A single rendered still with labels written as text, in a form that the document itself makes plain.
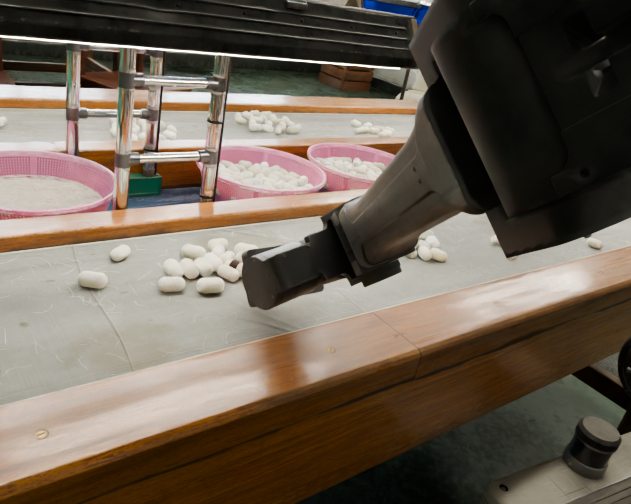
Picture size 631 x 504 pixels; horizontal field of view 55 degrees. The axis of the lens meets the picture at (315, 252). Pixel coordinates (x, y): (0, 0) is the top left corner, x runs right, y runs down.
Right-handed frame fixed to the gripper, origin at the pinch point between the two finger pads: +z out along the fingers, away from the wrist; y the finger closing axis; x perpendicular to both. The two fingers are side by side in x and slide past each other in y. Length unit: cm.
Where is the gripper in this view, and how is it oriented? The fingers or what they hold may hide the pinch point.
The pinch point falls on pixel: (248, 284)
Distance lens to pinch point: 80.8
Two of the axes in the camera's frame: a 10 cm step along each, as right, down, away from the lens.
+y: -7.7, 1.1, -6.2
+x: 2.3, 9.7, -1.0
